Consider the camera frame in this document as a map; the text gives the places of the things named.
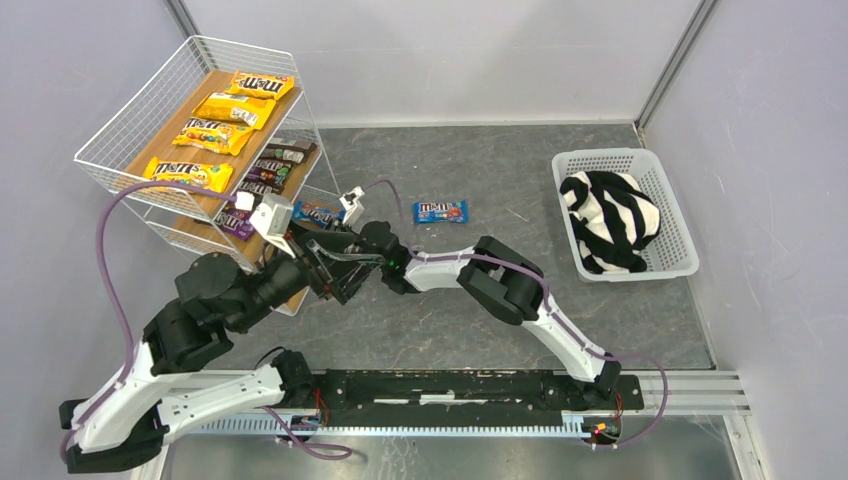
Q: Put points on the brown M&M bag on shelf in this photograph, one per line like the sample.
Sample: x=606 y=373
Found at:
x=294 y=151

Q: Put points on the yellow M&M bag top shelf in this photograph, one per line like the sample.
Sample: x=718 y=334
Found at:
x=261 y=86

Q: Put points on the white plastic basket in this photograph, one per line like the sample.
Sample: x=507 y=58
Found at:
x=672 y=253

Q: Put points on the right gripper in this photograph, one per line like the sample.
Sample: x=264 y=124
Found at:
x=365 y=244

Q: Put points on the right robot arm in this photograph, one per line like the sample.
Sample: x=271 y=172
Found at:
x=504 y=283

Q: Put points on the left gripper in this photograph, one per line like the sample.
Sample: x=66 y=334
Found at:
x=317 y=266

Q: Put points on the blue M&M bag on shelf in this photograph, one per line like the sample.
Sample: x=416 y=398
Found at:
x=315 y=214

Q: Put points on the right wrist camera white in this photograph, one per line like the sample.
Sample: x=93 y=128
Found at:
x=352 y=207

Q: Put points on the blue m&m bag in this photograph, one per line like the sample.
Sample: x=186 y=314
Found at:
x=441 y=212
x=315 y=214

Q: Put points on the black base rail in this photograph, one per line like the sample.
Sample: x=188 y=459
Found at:
x=442 y=403

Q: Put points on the yellow M&M bag bottom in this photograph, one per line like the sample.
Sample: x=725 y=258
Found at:
x=239 y=109

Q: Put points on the black white striped cloth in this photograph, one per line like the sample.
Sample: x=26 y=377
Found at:
x=612 y=220

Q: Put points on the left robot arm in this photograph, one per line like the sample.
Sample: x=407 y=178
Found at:
x=133 y=416

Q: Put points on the purple brown M&M bag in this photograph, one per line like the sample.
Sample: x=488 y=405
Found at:
x=259 y=187

